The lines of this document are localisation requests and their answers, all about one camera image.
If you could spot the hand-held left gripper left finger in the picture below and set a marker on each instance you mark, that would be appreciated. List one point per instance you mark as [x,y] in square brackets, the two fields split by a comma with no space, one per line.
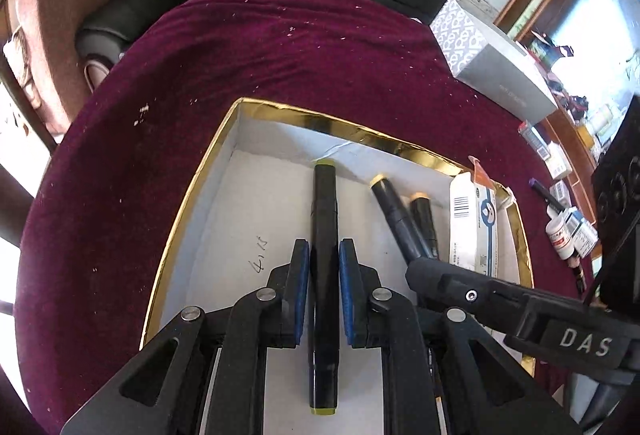
[301,285]

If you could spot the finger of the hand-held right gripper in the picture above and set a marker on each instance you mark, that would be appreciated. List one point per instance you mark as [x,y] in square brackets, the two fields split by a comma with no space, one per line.
[450,285]

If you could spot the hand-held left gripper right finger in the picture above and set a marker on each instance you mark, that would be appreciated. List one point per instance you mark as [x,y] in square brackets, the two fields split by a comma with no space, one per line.
[347,290]

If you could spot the black marker tan cap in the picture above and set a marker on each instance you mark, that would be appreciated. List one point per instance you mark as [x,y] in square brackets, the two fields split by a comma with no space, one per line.
[425,225]

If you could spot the black marker yellow caps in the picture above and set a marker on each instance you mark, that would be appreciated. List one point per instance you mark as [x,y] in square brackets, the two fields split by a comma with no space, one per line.
[324,215]

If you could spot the black marker orange cap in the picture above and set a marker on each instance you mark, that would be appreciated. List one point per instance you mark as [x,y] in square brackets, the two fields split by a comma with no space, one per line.
[395,210]

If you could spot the gold-rimmed white tray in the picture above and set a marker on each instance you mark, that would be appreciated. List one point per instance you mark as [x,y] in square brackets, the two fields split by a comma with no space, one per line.
[260,195]

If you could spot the blue white medicine box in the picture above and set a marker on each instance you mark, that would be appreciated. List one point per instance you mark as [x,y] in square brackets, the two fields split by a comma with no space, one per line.
[580,230]

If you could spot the long black marker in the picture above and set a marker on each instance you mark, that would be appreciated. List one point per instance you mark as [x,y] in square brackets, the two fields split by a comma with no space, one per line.
[547,196]

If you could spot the white blue long carton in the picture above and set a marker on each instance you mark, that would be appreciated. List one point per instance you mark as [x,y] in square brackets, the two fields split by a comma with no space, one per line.
[470,225]

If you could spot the black gold pen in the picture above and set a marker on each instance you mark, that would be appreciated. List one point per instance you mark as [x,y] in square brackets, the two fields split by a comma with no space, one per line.
[580,275]

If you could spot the white bottle red label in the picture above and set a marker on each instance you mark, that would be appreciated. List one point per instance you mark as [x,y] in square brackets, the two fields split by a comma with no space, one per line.
[559,237]

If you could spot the white small box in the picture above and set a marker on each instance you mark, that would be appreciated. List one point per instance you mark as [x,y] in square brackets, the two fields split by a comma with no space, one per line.
[560,192]

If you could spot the cream small box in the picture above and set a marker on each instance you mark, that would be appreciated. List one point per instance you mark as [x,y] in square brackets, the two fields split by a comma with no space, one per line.
[557,160]

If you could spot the silver small box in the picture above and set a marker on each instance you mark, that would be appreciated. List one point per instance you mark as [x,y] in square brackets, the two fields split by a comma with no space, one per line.
[531,137]

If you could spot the grey cardboard box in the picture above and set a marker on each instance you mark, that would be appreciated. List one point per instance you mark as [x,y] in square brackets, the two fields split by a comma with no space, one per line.
[500,70]

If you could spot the windowsill clutter pile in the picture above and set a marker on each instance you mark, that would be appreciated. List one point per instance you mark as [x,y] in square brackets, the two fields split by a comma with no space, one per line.
[575,90]

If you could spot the maroon velvet tablecloth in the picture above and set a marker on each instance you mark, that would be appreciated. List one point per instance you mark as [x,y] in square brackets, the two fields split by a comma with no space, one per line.
[250,55]

